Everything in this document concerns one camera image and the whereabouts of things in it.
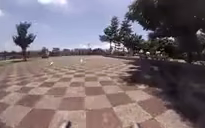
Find robot's own part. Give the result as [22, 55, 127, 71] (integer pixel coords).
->
[58, 120, 72, 128]

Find wooden fence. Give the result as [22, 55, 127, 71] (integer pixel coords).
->
[0, 49, 31, 62]

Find lone dark green tree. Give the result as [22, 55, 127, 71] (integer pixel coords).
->
[12, 21, 37, 62]

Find chequered red and beige paving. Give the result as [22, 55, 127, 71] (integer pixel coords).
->
[0, 55, 205, 128]

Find row of dark trees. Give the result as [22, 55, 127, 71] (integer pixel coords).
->
[98, 0, 205, 64]

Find low distant buildings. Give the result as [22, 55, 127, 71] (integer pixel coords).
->
[38, 46, 108, 58]

